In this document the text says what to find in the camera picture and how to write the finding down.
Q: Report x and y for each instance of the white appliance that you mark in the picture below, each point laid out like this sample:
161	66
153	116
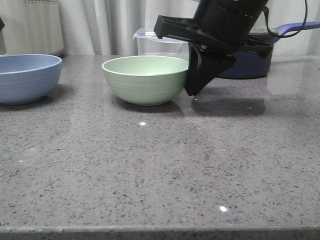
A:
32	27

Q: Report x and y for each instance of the light green bowl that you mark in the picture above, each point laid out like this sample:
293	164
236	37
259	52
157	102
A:
146	80

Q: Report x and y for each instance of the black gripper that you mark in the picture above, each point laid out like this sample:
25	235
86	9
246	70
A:
208	56

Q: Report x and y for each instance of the blue bowl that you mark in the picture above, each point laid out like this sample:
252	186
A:
25	78

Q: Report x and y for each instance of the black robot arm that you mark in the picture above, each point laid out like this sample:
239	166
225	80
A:
218	29

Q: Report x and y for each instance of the dark blue saucepan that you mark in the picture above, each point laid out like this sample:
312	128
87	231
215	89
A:
249	66

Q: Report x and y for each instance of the clear plastic food container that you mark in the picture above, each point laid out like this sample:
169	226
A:
148	44

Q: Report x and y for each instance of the grey curtain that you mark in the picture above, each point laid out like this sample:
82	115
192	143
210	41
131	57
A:
106	27

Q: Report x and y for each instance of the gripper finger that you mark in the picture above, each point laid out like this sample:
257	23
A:
2	41

